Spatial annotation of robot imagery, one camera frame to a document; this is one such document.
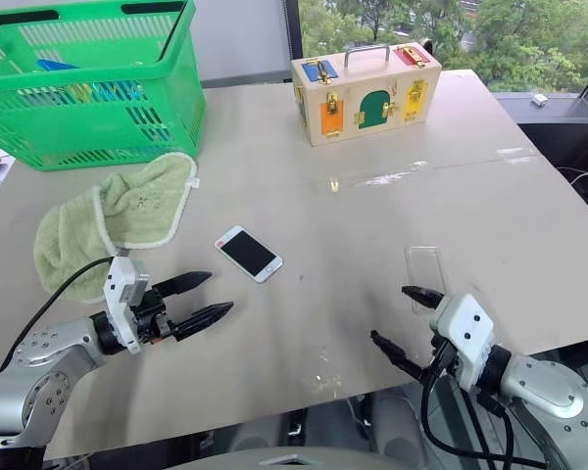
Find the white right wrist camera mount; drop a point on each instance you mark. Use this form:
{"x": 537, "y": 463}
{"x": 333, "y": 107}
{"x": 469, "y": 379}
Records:
{"x": 465, "y": 328}

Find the clear phone case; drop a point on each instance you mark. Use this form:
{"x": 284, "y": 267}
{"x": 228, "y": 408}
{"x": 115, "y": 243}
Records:
{"x": 425, "y": 274}

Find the small white box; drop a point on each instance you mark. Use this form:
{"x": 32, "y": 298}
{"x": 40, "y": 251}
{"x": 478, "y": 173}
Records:
{"x": 540, "y": 100}

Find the blue flat package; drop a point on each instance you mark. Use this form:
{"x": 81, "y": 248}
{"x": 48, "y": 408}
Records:
{"x": 59, "y": 64}

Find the colourful snack packages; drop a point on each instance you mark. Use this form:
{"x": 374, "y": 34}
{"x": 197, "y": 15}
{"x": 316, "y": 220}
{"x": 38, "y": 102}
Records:
{"x": 98, "y": 92}

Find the wooden lock box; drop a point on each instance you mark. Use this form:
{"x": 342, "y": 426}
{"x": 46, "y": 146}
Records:
{"x": 372, "y": 105}

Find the light green towel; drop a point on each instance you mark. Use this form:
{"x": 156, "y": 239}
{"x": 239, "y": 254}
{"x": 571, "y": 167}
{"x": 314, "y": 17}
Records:
{"x": 142, "y": 205}

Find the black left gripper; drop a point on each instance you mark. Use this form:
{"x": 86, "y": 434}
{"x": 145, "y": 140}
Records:
{"x": 152, "y": 318}

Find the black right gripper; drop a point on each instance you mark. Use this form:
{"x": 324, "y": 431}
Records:
{"x": 438, "y": 367}

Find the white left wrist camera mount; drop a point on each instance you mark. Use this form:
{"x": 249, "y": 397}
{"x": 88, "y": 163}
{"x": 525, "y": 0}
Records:
{"x": 120, "y": 294}

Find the green plastic shopping basket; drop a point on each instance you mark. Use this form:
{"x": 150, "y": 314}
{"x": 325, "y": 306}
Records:
{"x": 78, "y": 132}

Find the white smartphone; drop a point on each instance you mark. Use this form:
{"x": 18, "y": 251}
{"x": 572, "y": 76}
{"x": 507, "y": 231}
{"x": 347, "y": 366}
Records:
{"x": 249, "y": 252}

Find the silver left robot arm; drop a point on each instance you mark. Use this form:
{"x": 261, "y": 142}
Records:
{"x": 34, "y": 372}

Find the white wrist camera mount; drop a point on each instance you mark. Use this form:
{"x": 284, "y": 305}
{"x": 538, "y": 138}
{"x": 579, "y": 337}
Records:
{"x": 120, "y": 294}
{"x": 465, "y": 328}

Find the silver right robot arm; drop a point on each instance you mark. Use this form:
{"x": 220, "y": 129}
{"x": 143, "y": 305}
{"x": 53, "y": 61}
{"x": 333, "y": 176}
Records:
{"x": 553, "y": 391}

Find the black window frame post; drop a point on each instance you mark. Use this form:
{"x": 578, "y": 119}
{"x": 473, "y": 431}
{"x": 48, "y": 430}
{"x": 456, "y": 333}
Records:
{"x": 294, "y": 34}

